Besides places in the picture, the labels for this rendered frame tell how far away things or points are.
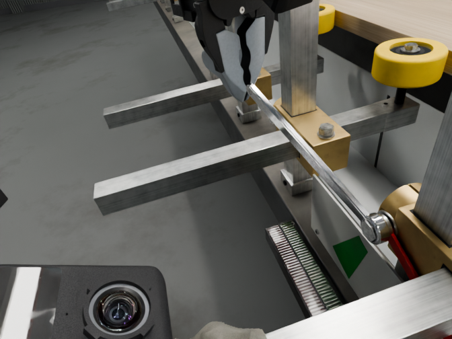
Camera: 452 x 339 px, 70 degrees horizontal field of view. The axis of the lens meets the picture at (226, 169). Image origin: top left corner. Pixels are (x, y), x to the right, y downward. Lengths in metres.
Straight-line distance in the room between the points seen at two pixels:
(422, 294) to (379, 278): 0.11
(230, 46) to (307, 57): 0.11
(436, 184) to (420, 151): 0.36
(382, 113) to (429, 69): 0.07
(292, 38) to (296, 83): 0.06
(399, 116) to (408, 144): 0.14
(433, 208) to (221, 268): 1.09
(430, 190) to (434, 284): 0.06
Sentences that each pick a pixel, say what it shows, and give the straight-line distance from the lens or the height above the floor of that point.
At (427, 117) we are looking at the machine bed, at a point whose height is 0.78.
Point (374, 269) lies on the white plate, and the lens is 0.36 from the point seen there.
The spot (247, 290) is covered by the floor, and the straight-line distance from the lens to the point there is 1.24.
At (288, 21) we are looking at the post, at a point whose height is 0.96.
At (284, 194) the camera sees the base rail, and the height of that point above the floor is 0.70.
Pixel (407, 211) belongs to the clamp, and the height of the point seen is 0.87.
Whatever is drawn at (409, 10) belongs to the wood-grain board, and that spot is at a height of 0.90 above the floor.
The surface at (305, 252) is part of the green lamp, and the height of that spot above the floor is 0.70.
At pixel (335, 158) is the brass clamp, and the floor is 0.81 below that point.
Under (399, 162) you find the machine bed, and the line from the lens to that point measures 0.66.
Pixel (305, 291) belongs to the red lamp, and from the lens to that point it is 0.42.
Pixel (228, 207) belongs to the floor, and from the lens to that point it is 1.50.
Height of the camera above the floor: 1.07
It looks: 39 degrees down
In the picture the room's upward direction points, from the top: 11 degrees counter-clockwise
